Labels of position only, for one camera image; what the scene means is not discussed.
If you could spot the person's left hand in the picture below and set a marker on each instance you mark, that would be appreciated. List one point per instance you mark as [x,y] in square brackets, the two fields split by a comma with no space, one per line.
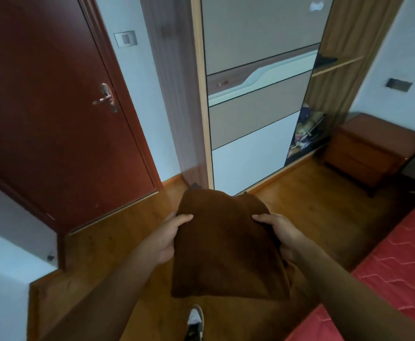
[159,245]

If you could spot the white plastic door latch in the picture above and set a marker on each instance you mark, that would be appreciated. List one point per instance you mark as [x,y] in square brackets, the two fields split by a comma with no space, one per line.
[315,5]

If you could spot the person's right hand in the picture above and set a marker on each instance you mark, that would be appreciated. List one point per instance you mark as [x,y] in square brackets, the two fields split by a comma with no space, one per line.
[289,237]

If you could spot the person's left shoe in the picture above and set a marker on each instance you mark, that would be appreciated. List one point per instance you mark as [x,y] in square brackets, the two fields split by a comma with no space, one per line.
[194,324]

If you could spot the wooden wardrobe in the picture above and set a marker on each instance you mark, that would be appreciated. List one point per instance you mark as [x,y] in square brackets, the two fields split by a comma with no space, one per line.
[179,102]

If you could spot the person's left forearm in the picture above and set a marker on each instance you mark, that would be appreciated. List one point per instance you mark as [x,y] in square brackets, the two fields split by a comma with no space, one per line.
[104,301]

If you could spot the red quilted mattress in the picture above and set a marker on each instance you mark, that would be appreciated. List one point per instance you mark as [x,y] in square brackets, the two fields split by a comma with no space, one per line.
[399,262]

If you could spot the brown sweater with blue trim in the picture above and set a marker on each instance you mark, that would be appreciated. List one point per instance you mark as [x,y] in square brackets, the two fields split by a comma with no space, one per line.
[225,252]

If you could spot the pile of clothes in wardrobe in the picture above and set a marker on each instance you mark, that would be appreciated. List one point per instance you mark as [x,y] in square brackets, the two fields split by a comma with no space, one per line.
[312,126]

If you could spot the wooden nightstand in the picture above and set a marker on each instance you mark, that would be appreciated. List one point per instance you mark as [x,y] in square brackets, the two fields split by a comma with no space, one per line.
[370,149]

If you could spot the person's right forearm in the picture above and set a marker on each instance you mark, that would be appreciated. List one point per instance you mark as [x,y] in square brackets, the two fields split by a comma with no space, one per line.
[346,301]

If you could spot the reddish brown room door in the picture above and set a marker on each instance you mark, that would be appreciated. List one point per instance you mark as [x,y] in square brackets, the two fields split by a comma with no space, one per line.
[44,120]

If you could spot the grey wall switch plate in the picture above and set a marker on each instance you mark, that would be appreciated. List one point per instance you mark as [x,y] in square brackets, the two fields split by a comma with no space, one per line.
[399,85]
[125,39]

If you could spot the white grey sliding wardrobe door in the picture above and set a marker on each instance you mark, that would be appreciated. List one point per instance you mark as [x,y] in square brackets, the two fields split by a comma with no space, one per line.
[257,31]

